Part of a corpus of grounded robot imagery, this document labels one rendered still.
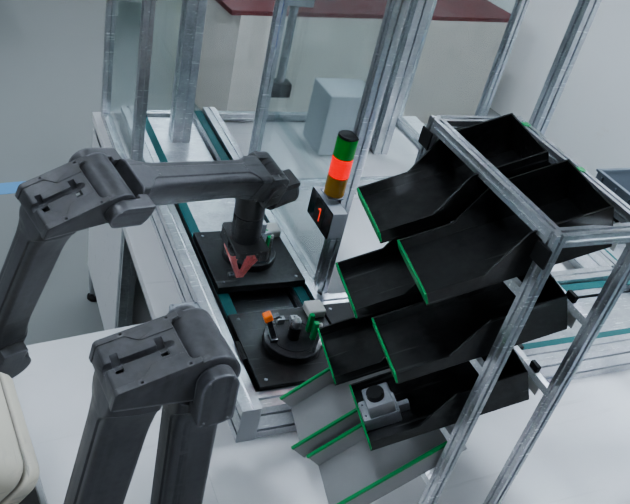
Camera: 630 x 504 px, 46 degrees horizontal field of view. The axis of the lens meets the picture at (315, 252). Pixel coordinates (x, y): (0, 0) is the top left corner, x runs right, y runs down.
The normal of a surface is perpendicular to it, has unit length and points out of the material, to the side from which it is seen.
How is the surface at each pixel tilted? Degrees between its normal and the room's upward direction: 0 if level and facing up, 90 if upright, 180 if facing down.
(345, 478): 45
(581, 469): 0
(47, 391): 0
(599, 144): 90
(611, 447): 0
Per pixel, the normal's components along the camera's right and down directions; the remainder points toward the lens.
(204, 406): 0.48, 0.58
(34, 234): -0.64, 0.26
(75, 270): 0.21, -0.80
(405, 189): -0.22, -0.74
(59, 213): 0.22, -0.44
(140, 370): 0.01, -0.75
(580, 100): -0.85, 0.14
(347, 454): -0.53, -0.59
